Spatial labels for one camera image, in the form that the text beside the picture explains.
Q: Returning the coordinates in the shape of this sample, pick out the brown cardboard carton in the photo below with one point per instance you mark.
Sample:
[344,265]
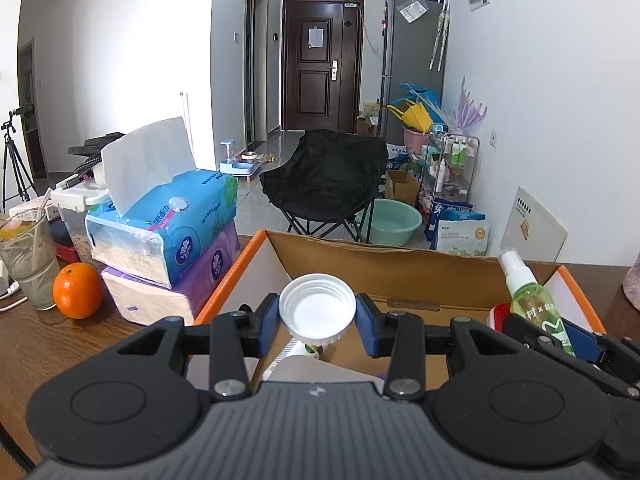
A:
[400,187]

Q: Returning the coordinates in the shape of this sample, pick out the green spray bottle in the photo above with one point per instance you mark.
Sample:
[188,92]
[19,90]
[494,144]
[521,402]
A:
[530,305]

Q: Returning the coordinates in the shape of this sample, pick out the white blue bag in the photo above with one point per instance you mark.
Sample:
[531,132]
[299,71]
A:
[460,232]

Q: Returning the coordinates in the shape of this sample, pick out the black camera tripod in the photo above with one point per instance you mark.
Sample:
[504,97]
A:
[12,160]

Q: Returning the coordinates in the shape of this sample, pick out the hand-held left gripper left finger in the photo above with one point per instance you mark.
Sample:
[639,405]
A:
[267,320]

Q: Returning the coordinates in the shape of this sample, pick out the pink plastic bucket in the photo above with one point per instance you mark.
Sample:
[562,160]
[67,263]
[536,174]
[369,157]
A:
[416,140]

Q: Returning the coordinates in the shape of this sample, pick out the orange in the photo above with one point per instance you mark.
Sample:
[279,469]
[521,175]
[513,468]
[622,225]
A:
[78,291]

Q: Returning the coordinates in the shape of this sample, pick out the red white container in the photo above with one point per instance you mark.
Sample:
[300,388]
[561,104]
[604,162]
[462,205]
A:
[498,316]

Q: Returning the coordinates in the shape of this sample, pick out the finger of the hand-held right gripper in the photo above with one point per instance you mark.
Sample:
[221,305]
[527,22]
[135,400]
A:
[587,342]
[525,330]

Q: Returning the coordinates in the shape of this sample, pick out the clear glass cup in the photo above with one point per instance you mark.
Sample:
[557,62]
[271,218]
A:
[32,270]

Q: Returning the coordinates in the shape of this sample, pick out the pet bowl stand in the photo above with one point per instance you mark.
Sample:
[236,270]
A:
[247,165]

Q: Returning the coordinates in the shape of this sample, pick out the red tin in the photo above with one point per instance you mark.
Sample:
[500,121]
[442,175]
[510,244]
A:
[70,252]

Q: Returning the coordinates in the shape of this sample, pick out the white cardboard sheet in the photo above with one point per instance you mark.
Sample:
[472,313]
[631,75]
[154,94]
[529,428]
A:
[532,225]

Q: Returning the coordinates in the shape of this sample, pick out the yellow plastic stool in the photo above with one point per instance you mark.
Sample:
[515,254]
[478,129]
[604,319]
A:
[417,116]

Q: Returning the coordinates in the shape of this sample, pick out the purple tissue pack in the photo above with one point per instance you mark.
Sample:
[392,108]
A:
[215,265]

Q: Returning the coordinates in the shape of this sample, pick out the black white appliance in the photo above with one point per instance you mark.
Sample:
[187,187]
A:
[95,142]

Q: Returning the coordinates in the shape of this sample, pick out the white straw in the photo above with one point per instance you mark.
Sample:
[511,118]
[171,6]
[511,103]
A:
[44,203]

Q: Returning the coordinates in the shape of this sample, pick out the paper sheet on door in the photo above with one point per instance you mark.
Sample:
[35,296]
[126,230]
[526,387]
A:
[317,37]

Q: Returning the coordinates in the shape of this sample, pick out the blue white pet water dispenser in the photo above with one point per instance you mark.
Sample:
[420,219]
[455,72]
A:
[228,160]

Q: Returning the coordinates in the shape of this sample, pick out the white bottle cap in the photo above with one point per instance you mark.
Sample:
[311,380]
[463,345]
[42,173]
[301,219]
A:
[316,310]

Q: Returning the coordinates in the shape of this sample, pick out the dark brown door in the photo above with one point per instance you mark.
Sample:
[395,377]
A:
[320,90]

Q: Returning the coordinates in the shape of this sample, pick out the red cardboard box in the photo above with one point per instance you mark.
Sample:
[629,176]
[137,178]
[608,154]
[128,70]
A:
[400,270]

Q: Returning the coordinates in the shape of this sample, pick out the purple fairy wings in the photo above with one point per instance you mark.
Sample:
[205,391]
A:
[465,110]

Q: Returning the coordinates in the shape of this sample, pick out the clear folded umbrella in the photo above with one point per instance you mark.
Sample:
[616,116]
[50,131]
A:
[443,30]
[434,35]

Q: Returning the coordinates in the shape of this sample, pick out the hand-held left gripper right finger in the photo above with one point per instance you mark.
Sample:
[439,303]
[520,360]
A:
[367,327]

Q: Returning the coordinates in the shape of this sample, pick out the paper sheet on refrigerator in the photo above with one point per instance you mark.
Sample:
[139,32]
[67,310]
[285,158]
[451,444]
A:
[412,10]

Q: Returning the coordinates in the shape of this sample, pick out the textured pink vase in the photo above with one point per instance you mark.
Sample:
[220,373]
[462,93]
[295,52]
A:
[632,285]

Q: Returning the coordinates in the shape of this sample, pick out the black folding chair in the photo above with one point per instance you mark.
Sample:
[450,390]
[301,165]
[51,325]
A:
[325,180]

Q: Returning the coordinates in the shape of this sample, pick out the blue tissue pack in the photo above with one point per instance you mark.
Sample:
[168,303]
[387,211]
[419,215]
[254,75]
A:
[190,220]

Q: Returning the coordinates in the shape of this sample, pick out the green plastic basin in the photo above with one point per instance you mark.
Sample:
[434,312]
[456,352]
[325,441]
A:
[395,222]

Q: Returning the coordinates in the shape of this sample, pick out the blue plastic stool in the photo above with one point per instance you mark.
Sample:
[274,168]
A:
[420,92]

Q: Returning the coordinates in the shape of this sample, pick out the grey refrigerator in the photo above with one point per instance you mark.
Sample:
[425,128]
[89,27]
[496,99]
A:
[410,60]

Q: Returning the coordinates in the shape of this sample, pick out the clear food container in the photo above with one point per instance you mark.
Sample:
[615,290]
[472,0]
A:
[75,199]

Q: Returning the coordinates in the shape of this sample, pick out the white spray bottle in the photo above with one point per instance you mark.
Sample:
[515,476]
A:
[295,350]

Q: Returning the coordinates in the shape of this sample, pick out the white wall socket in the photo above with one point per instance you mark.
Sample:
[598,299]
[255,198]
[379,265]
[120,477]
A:
[495,140]

